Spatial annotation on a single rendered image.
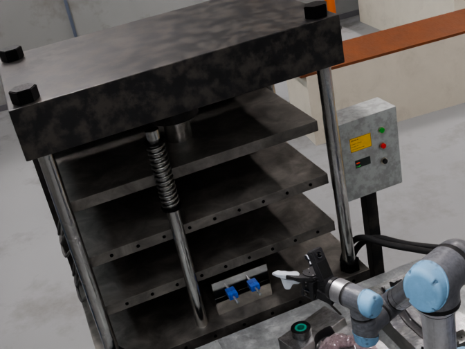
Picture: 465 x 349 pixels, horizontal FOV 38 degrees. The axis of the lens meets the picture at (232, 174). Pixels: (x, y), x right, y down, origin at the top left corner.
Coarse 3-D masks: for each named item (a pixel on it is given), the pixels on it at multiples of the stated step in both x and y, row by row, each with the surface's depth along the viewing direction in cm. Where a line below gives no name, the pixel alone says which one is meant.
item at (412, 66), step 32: (384, 32) 669; (416, 32) 650; (448, 32) 632; (352, 64) 611; (384, 64) 620; (416, 64) 628; (448, 64) 637; (352, 96) 624; (384, 96) 632; (416, 96) 641; (448, 96) 650; (320, 128) 629
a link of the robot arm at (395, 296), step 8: (448, 240) 177; (456, 240) 176; (464, 240) 178; (464, 248) 173; (392, 288) 206; (400, 288) 200; (384, 296) 209; (392, 296) 204; (400, 296) 201; (384, 304) 207; (392, 304) 205; (400, 304) 203; (408, 304) 201; (392, 312) 207; (400, 312) 208
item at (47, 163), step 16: (320, 80) 281; (320, 96) 285; (336, 112) 289; (336, 128) 290; (336, 144) 293; (48, 160) 251; (336, 160) 296; (48, 176) 254; (336, 176) 300; (64, 192) 259; (336, 192) 304; (64, 208) 260; (336, 208) 309; (64, 224) 263; (80, 240) 269; (352, 240) 316; (80, 256) 270; (352, 256) 319; (80, 272) 273; (352, 272) 321; (96, 288) 279; (96, 304) 281; (96, 320) 284; (112, 336) 290
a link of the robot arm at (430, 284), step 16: (432, 256) 172; (448, 256) 171; (464, 256) 172; (416, 272) 169; (432, 272) 167; (448, 272) 168; (464, 272) 171; (416, 288) 170; (432, 288) 166; (448, 288) 166; (416, 304) 172; (432, 304) 168; (448, 304) 170; (432, 320) 174; (448, 320) 174; (432, 336) 177; (448, 336) 176
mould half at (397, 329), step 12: (372, 288) 296; (408, 312) 273; (456, 312) 269; (396, 324) 270; (420, 324) 267; (456, 324) 263; (396, 336) 269; (408, 336) 263; (408, 348) 262; (420, 348) 255
